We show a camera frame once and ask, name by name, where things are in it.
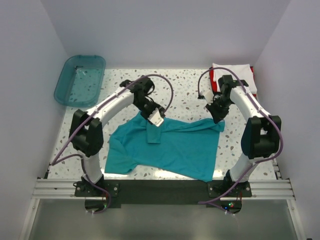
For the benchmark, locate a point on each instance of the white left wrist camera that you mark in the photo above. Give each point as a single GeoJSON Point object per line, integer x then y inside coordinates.
{"type": "Point", "coordinates": [155, 118]}

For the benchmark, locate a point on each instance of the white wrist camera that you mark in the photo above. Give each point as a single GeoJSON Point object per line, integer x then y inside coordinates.
{"type": "Point", "coordinates": [155, 118]}
{"type": "Point", "coordinates": [206, 95]}

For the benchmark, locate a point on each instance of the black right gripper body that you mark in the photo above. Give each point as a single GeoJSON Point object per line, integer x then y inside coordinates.
{"type": "Point", "coordinates": [220, 107]}

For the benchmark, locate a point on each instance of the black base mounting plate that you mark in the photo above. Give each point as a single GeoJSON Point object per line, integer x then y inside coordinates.
{"type": "Point", "coordinates": [146, 192]}

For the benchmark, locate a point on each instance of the teal t shirt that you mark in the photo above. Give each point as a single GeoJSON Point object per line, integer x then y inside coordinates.
{"type": "Point", "coordinates": [184, 148]}

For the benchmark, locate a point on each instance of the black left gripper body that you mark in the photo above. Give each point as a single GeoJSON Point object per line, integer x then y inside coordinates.
{"type": "Point", "coordinates": [147, 107]}

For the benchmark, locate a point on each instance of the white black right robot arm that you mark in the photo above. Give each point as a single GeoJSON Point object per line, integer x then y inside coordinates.
{"type": "Point", "coordinates": [261, 138]}

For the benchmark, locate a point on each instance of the teal translucent plastic bin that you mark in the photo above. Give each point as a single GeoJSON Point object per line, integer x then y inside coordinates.
{"type": "Point", "coordinates": [80, 81]}

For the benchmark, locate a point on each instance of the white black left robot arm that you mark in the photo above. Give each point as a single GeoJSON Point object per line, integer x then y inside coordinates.
{"type": "Point", "coordinates": [86, 131]}

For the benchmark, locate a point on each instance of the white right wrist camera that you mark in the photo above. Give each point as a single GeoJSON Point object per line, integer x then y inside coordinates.
{"type": "Point", "coordinates": [206, 95]}

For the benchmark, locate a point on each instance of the aluminium extrusion rail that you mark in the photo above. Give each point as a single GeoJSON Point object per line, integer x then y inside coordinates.
{"type": "Point", "coordinates": [255, 190]}

